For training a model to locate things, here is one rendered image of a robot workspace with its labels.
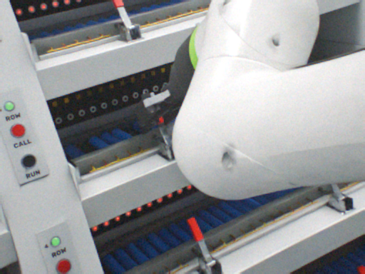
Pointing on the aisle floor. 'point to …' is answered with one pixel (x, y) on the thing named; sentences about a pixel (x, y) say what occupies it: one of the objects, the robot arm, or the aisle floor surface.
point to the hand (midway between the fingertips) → (157, 115)
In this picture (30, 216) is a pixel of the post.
